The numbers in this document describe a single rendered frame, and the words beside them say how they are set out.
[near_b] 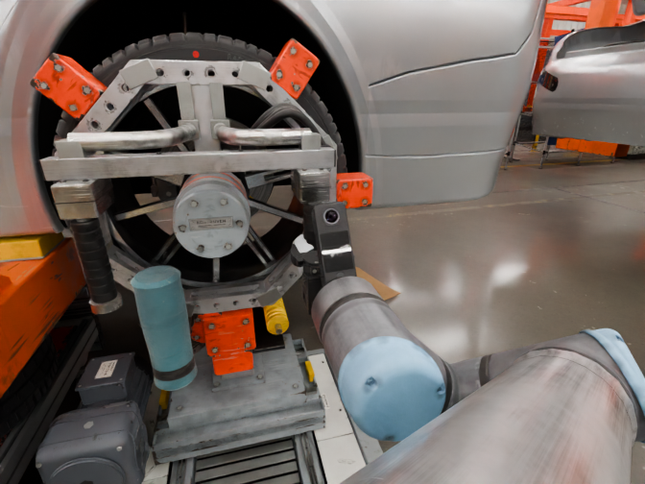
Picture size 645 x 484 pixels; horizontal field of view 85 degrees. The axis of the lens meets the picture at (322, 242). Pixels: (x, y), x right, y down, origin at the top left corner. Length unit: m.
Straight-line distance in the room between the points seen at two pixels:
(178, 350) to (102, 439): 0.25
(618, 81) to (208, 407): 2.74
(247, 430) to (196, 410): 0.16
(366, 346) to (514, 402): 0.16
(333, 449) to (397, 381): 0.91
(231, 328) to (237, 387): 0.34
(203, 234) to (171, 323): 0.20
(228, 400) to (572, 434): 1.04
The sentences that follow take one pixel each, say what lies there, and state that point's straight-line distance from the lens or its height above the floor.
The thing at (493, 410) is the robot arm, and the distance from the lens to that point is 0.19.
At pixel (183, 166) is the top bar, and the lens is 0.58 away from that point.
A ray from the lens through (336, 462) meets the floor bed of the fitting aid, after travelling 1.21.
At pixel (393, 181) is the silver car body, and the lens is 1.08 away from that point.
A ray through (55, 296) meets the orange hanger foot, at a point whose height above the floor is 0.59.
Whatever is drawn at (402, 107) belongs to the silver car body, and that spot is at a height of 1.03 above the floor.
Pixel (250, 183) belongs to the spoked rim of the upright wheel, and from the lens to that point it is 0.88.
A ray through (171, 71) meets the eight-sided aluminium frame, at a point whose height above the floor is 1.10.
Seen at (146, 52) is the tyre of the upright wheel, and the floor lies 1.14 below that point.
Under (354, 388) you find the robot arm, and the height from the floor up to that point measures 0.83.
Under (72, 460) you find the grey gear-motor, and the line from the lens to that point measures 0.97.
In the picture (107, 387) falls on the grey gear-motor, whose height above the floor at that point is 0.42.
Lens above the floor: 1.06
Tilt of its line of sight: 22 degrees down
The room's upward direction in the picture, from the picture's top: straight up
